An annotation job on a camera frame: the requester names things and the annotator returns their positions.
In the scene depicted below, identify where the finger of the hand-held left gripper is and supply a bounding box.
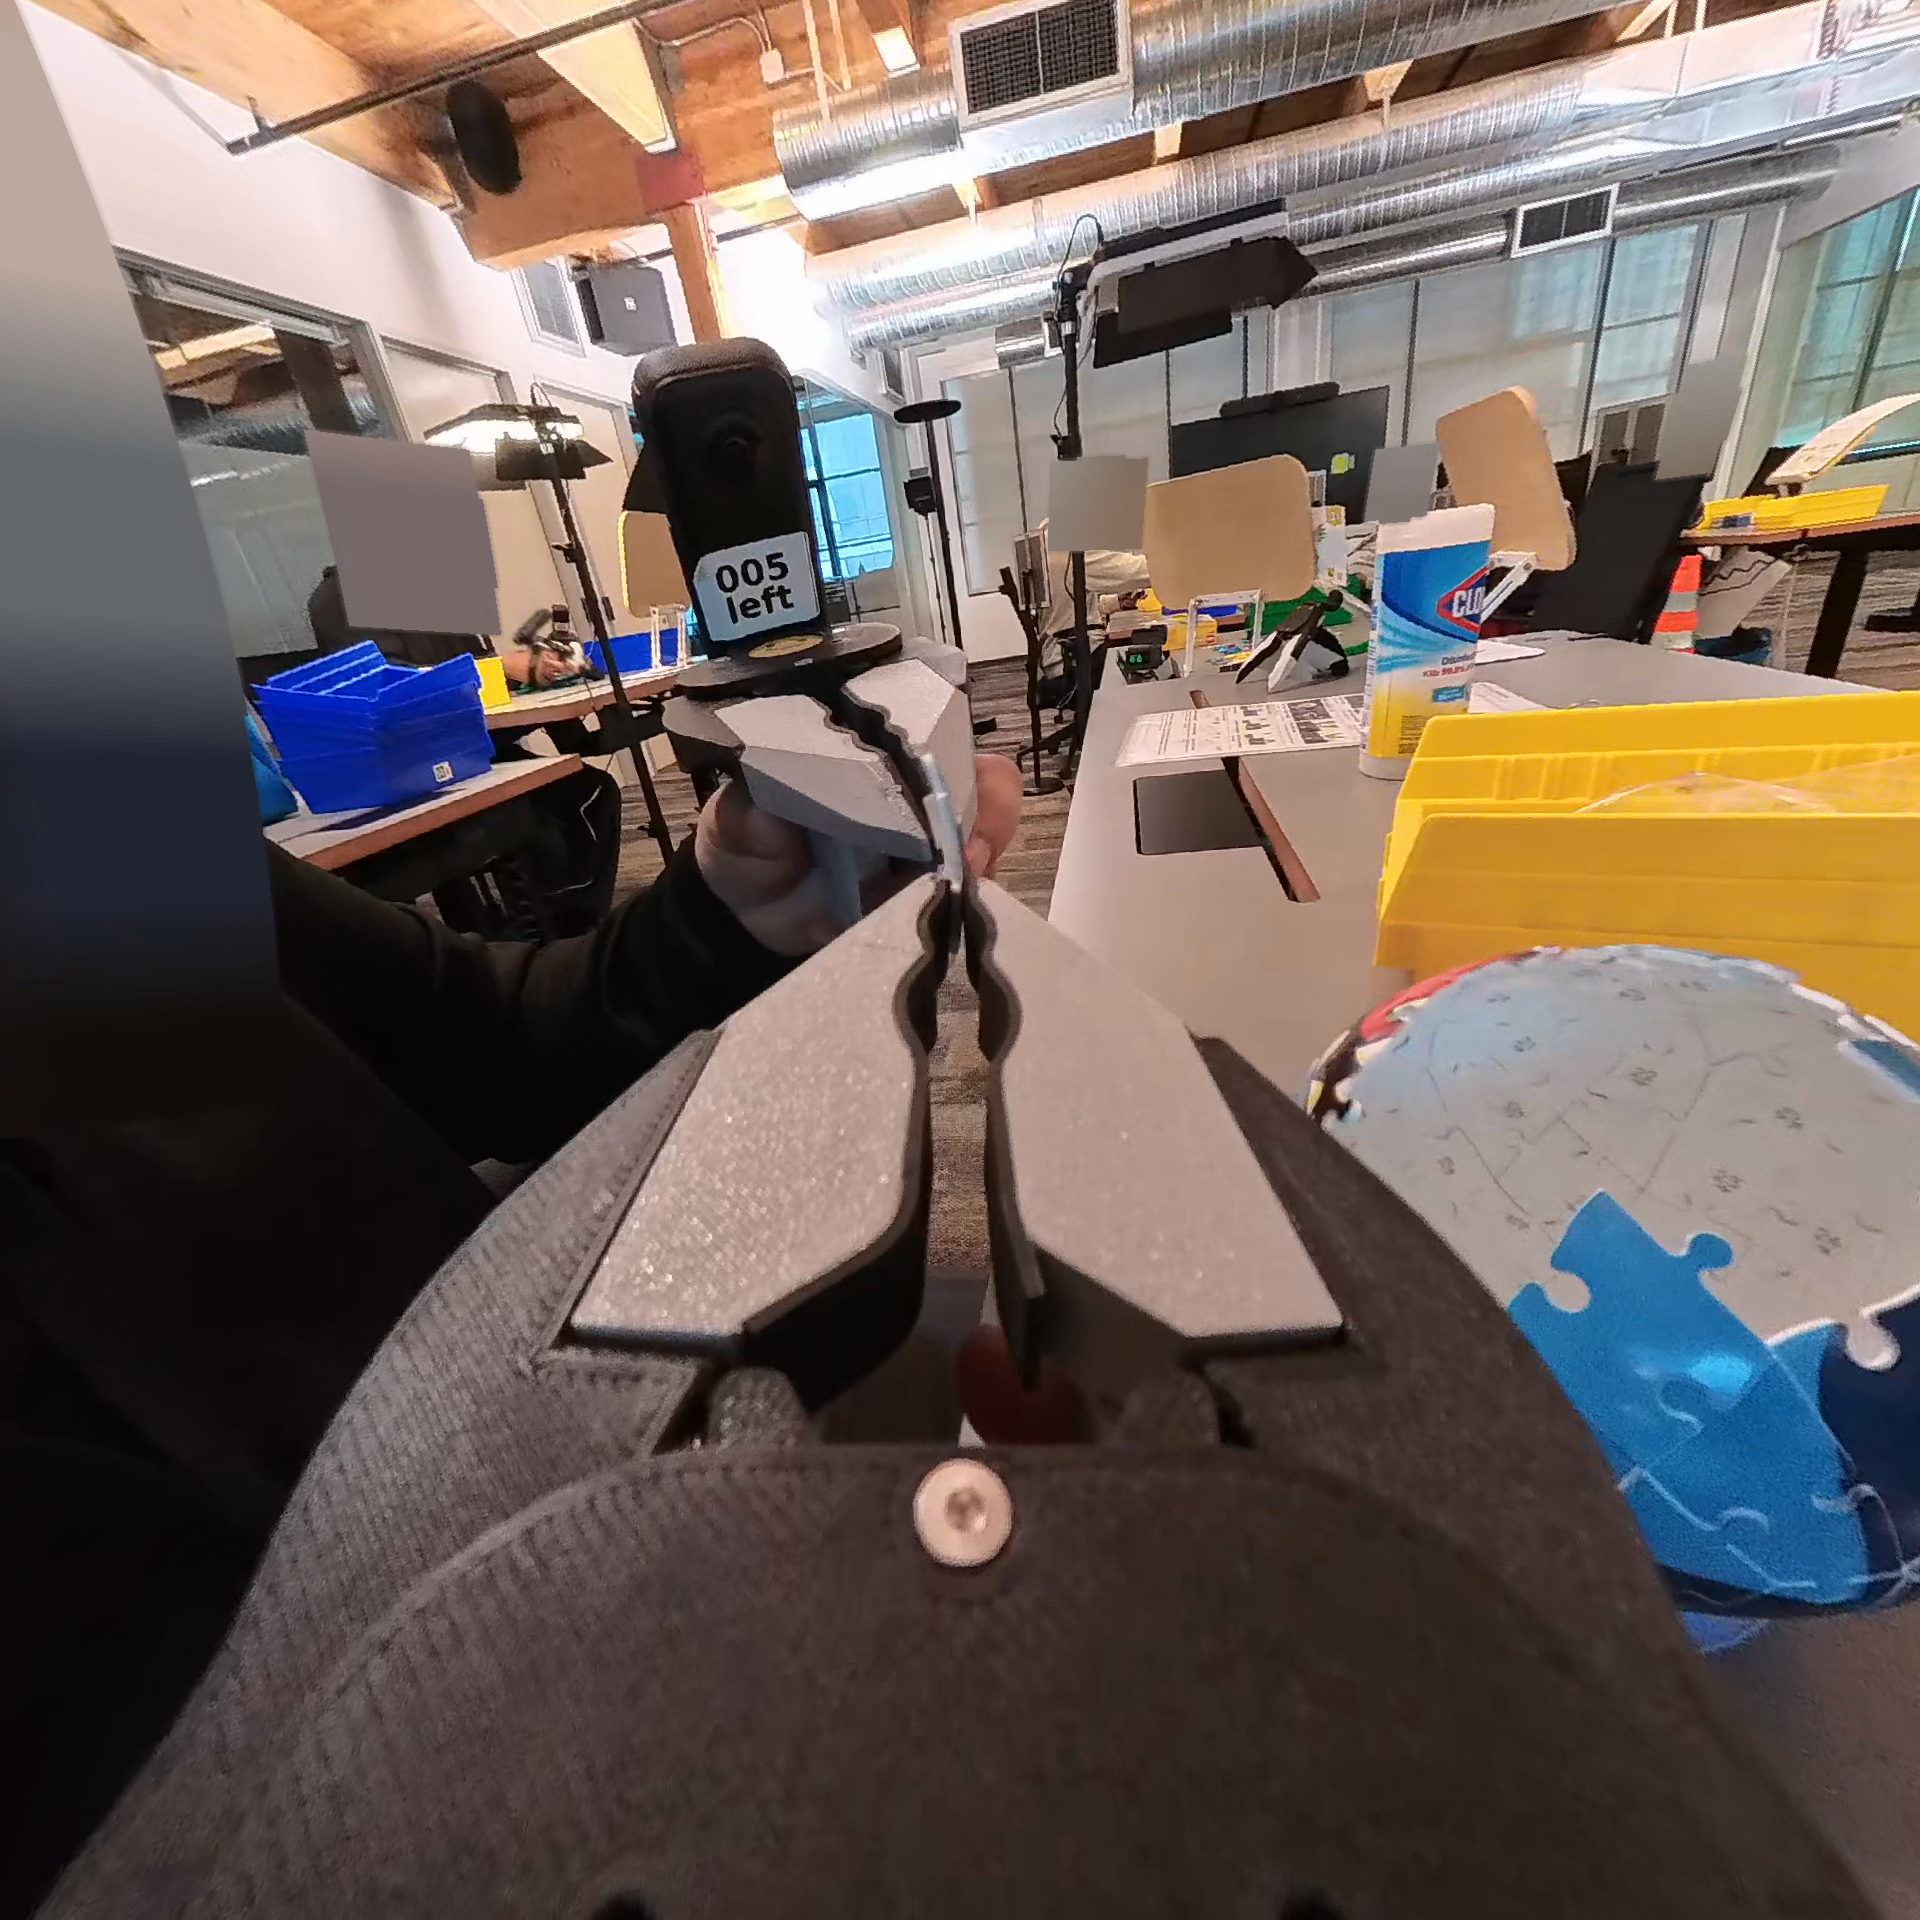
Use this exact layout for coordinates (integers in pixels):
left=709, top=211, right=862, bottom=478
left=713, top=692, right=945, bottom=927
left=815, top=655, right=983, bottom=880

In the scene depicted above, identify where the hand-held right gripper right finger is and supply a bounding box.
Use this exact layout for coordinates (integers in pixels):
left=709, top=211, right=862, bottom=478
left=961, top=880, right=1346, bottom=1431

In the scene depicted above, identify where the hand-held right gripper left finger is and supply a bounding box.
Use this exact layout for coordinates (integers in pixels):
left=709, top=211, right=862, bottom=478
left=567, top=880, right=954, bottom=1412

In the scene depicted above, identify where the blue puzzle ball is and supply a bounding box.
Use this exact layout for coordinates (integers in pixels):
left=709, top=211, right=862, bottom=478
left=1303, top=941, right=1920, bottom=1653

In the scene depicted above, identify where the person's left forearm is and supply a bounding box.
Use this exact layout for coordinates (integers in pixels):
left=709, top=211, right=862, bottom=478
left=268, top=838, right=819, bottom=1164

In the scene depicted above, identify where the person's left hand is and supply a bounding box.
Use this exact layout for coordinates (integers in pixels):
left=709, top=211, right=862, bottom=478
left=693, top=747, right=1023, bottom=963

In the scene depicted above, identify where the tan desk divider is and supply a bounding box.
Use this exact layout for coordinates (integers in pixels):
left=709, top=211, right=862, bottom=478
left=1143, top=452, right=1318, bottom=608
left=1435, top=384, right=1578, bottom=575
left=617, top=509, right=695, bottom=620

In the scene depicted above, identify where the studio light on stand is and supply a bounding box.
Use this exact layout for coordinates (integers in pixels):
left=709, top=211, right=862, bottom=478
left=422, top=398, right=682, bottom=863

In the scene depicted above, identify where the black light stand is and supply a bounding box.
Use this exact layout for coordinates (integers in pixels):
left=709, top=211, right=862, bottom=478
left=897, top=398, right=972, bottom=648

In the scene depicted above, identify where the white folding stand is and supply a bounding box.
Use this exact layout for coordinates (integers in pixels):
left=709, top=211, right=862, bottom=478
left=1229, top=585, right=1354, bottom=695

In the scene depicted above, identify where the green plastic bin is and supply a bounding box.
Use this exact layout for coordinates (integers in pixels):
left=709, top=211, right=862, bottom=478
left=1258, top=590, right=1377, bottom=655

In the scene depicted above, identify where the blue plastic bin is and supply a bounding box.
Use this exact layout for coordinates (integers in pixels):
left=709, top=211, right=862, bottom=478
left=250, top=640, right=501, bottom=815

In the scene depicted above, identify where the disinfectant wipes canister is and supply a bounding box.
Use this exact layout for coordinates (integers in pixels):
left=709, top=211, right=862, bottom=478
left=1358, top=502, right=1499, bottom=782

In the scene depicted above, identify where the black hanging screen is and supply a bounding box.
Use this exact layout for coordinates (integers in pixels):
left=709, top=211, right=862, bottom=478
left=1090, top=229, right=1322, bottom=372

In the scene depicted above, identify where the yellow plastic storage bin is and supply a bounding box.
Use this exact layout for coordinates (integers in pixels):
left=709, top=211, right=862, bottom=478
left=1371, top=692, right=1920, bottom=1040

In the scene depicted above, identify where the black office chair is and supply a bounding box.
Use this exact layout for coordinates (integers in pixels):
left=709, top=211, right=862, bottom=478
left=1553, top=459, right=1715, bottom=646

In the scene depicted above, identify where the small yellow bin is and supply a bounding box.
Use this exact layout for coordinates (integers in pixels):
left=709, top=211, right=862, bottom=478
left=1691, top=481, right=1893, bottom=537

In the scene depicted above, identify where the black table cable flap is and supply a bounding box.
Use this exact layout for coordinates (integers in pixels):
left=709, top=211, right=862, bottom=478
left=1132, top=773, right=1281, bottom=860

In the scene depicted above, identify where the black wall monitor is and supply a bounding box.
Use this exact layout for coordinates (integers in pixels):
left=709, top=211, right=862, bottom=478
left=1167, top=381, right=1391, bottom=485

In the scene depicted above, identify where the silver air duct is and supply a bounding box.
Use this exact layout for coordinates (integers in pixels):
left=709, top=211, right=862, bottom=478
left=810, top=142, right=1847, bottom=361
left=772, top=0, right=1920, bottom=225

